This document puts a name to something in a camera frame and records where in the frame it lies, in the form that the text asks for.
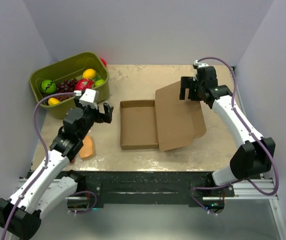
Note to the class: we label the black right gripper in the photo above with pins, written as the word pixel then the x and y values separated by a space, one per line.
pixel 185 83

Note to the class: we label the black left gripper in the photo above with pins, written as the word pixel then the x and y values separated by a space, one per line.
pixel 105 117

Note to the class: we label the orange sponge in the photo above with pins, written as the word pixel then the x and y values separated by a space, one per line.
pixel 87 149

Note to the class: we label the brown cardboard box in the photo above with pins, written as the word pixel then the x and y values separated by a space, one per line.
pixel 163 123

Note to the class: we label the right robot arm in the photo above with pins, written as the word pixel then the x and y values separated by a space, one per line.
pixel 253 149

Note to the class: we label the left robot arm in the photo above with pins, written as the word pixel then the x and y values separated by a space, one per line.
pixel 21 214

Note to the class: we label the green toy lime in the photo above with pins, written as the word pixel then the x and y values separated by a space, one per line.
pixel 99 82

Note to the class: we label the red dragon fruit toy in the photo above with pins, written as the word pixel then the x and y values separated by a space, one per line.
pixel 84 84

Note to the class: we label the yellow toy lemon back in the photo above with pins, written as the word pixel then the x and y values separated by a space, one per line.
pixel 89 74

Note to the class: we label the yellow toy lemon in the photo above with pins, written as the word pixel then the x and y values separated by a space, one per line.
pixel 89 74
pixel 53 101

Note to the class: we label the purple toy grapes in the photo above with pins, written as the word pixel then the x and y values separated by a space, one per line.
pixel 66 87

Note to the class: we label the red ball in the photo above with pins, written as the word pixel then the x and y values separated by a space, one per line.
pixel 103 61

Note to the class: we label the yellow toy lemon front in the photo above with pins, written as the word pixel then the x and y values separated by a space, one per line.
pixel 53 101

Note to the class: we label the green plastic bin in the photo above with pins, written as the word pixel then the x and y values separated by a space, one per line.
pixel 72 74

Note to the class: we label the green toy ball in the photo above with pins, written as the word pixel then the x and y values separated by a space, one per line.
pixel 48 87

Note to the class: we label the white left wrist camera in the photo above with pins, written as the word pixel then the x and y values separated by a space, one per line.
pixel 89 98

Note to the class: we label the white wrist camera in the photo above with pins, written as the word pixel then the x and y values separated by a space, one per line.
pixel 89 98
pixel 198 65

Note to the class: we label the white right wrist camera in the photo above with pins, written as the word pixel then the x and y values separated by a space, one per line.
pixel 198 65

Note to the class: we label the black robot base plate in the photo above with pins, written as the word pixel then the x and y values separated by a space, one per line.
pixel 149 188

